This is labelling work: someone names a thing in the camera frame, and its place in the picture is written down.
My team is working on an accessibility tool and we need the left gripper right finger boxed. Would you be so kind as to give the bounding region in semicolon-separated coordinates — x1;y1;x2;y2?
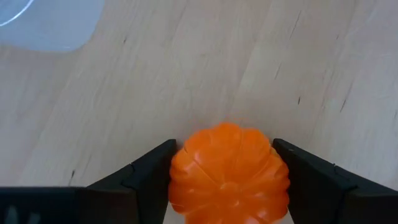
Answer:
272;138;398;224

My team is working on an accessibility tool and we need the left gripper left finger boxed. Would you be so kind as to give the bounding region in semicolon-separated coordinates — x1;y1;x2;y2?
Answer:
0;139;178;224

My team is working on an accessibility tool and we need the orange toy mandarin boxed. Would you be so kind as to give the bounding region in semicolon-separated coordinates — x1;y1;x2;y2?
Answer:
167;121;292;224

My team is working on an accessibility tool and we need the clear plastic tupperware container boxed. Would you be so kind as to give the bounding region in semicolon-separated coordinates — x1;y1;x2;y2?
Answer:
0;0;106;53

